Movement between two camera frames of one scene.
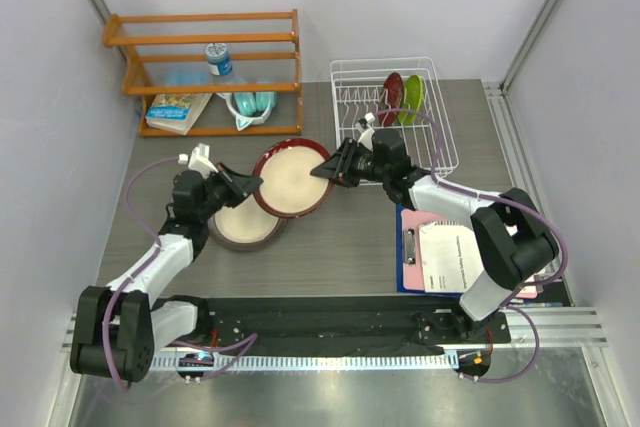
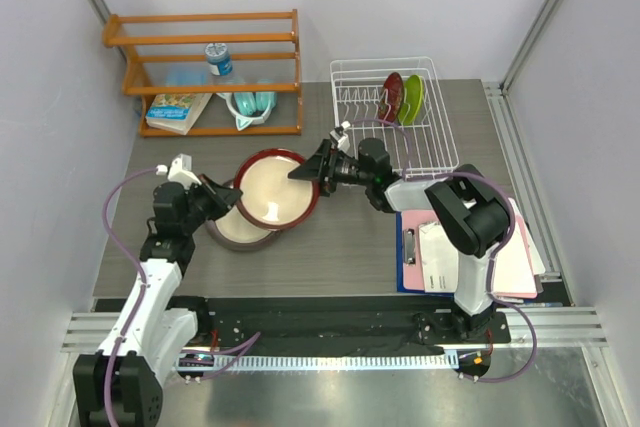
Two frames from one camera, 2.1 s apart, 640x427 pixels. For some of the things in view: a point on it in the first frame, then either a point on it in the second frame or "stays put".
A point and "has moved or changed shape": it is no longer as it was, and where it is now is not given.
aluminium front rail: x=552 y=326 stays put
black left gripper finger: x=239 y=187 -> x=224 y=198
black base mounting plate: x=342 y=324 stays put
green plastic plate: x=413 y=94 stays put
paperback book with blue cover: x=175 y=113 stays put
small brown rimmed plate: x=391 y=98 stays put
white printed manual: x=451 y=256 stays put
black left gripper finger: x=225 y=172 -> x=210 y=185
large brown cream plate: x=288 y=189 has moved or changed shape
